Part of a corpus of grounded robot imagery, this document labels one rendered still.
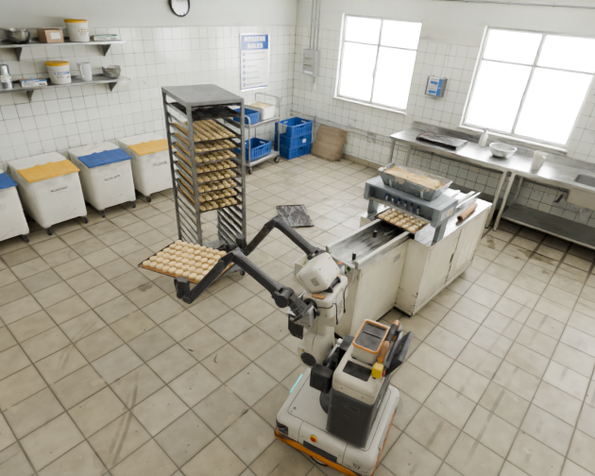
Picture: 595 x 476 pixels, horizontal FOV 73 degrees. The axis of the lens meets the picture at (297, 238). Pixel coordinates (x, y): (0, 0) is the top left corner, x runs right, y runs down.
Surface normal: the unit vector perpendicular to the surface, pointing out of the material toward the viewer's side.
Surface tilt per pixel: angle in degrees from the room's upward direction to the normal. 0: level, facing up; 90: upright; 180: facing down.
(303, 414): 1
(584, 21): 90
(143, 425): 0
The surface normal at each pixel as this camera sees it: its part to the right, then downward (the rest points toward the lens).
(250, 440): 0.05, -0.86
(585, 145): -0.66, 0.36
